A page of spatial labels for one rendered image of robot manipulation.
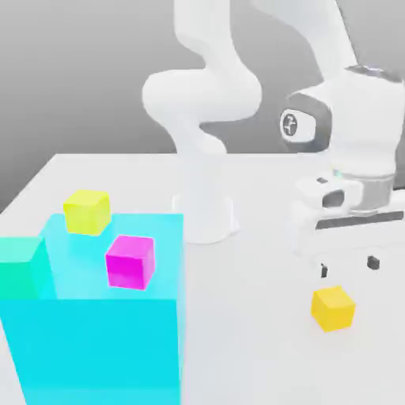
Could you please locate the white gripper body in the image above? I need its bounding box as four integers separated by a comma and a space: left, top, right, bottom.
291, 203, 405, 259

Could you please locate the small golden yellow cube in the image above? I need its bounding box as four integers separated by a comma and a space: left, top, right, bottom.
310, 285, 357, 334

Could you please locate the small magenta cube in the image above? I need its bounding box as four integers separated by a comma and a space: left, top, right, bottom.
104, 234, 157, 292

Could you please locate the small lemon yellow cube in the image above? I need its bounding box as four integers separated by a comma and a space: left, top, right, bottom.
62, 189, 112, 237

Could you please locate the large cyan box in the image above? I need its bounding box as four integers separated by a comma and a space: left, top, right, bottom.
0, 213, 185, 405

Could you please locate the large teal green box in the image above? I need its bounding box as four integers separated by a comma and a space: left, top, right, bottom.
0, 236, 59, 301

